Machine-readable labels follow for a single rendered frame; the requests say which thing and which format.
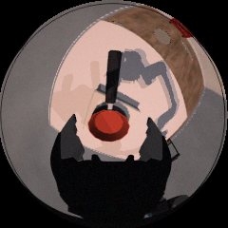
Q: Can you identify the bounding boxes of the beige hot plate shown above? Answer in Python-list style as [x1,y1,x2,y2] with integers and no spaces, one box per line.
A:
[83,88,141,131]

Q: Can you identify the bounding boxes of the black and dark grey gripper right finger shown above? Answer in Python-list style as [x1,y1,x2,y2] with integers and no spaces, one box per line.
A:
[139,117,172,192]

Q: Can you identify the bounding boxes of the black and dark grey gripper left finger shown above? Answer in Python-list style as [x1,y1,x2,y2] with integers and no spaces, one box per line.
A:
[50,114,85,193]

